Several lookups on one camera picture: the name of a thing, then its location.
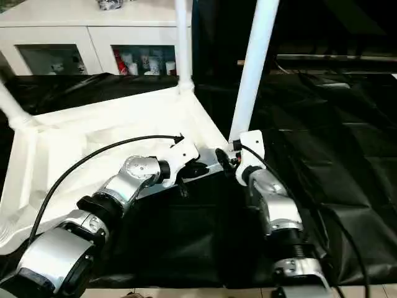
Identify dark patterned jar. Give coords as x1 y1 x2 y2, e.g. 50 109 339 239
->
96 0 125 12

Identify red bottle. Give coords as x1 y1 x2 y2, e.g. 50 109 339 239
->
114 49 128 75

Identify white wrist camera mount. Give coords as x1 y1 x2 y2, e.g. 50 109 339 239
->
234 129 266 187
166 138 200 189

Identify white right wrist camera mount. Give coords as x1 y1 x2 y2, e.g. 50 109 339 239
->
234 129 266 187

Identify dark metal rail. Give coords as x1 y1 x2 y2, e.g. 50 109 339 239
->
275 53 397 62

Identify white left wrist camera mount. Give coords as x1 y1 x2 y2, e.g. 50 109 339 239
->
166 138 200 189

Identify white plastic table top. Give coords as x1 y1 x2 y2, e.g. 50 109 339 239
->
0 85 232 255

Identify black plastic mat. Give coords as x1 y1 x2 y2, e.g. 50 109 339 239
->
0 66 397 289

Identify white cabinet with glass doors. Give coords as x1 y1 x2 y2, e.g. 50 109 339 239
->
0 0 192 76

